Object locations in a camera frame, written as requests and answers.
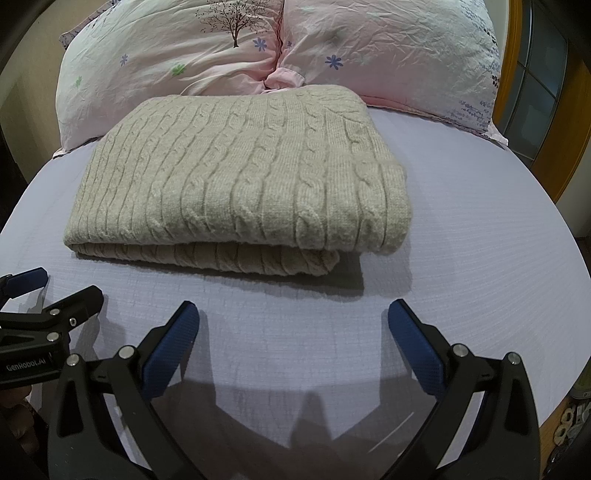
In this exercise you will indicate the lavender bed sheet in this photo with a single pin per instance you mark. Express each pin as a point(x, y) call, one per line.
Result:
point(461, 230)

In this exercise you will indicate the person's left hand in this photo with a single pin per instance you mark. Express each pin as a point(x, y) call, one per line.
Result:
point(18, 408)

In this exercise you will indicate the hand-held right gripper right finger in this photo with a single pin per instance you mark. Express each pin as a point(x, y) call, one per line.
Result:
point(415, 350)

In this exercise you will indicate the glass panel door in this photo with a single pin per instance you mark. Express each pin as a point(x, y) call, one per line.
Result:
point(531, 106)

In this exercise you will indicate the white plastic item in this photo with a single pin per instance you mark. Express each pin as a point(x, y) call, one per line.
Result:
point(570, 417)

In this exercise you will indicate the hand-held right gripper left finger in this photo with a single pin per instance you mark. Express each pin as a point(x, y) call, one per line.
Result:
point(171, 350)

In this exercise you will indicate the wooden framed glass door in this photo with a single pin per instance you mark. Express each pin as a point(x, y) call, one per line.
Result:
point(575, 138)

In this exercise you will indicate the pink floral pillow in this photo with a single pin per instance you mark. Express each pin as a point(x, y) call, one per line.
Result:
point(138, 60)
point(392, 50)

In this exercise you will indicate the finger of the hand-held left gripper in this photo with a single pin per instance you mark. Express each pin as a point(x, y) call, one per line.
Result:
point(69, 307)
point(28, 279)

